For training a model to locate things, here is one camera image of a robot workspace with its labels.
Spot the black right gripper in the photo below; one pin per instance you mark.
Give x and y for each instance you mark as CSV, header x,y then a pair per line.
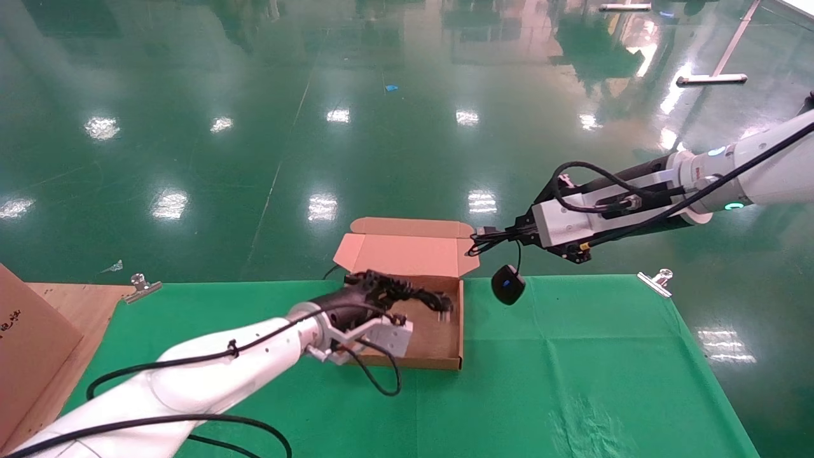
x,y
648,175

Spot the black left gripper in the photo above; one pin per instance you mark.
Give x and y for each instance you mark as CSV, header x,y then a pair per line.
x,y
356,302

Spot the open brown cardboard box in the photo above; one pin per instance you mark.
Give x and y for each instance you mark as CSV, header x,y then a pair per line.
x,y
407,251

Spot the green tablecloth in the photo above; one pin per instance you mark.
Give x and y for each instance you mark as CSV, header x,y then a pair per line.
x,y
540,381

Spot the metal binder clip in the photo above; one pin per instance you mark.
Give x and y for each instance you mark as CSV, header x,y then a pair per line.
x,y
141,289
655,283

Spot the white stand foot with pole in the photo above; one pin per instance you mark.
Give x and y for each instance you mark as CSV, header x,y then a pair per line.
x,y
711,79

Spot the short white stand foot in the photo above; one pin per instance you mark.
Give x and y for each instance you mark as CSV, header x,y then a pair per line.
x,y
625,7

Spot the clear plastic scrap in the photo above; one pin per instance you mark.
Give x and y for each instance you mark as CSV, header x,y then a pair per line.
x,y
114,267

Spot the black caster wheel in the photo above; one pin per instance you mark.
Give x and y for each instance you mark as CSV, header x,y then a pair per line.
x,y
810,102

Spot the brown carton with red print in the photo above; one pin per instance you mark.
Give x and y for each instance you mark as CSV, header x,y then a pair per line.
x,y
32,356

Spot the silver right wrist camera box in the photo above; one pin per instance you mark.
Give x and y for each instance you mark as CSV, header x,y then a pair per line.
x,y
566,222

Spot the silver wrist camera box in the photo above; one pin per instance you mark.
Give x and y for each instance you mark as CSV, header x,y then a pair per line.
x,y
566,222
381,334

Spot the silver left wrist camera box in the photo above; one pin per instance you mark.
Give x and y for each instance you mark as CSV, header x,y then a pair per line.
x,y
381,334

